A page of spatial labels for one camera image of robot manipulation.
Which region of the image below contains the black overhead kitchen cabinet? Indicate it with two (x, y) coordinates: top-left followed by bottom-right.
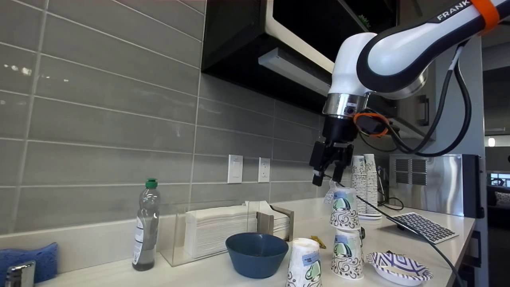
(201, 0), (397, 122)

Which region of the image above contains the brown cardboard napkin box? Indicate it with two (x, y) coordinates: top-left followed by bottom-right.
(255, 206), (295, 245)

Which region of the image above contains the silver laptop keyboard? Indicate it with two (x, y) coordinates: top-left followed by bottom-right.
(379, 211), (459, 246)

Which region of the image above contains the black wrist camera orange mount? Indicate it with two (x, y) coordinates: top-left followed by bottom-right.
(351, 111), (397, 141)

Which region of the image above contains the chrome soap dispenser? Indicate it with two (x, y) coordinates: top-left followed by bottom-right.
(3, 261), (38, 287)

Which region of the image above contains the white napkin stack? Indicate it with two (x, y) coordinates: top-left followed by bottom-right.
(182, 208), (252, 261)

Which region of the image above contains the blue patterned paper plate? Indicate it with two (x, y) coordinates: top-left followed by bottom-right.
(370, 251), (432, 287)

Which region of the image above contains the under cabinet light strip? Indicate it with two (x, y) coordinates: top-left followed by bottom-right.
(258, 47), (333, 101)

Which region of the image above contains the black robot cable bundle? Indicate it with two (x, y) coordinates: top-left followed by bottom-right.
(352, 39), (475, 160)

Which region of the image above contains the patterned paper cup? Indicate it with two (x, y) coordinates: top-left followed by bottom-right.
(331, 229), (366, 281)
(285, 237), (323, 287)
(325, 186), (362, 232)

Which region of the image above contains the blue bowl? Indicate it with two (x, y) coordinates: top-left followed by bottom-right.
(225, 232), (290, 281)

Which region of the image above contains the tall paper cup stack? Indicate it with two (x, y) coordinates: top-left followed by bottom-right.
(349, 154), (381, 218)

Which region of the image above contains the clear acrylic napkin holder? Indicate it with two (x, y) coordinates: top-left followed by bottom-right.
(158, 205), (260, 269)

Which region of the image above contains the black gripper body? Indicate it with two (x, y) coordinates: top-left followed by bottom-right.
(309, 117), (357, 176)

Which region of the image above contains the stainless steel appliance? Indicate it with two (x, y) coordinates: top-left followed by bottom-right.
(387, 152), (467, 218)

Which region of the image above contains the blue sponge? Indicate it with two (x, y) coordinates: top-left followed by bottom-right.
(0, 242), (59, 286)

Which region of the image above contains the clear bottle green cap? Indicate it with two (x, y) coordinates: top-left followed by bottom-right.
(131, 178), (162, 273)

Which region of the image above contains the thin black cable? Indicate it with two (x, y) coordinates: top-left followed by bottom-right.
(339, 183), (459, 280)

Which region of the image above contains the white wall switch plate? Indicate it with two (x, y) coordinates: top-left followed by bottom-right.
(226, 154), (244, 186)

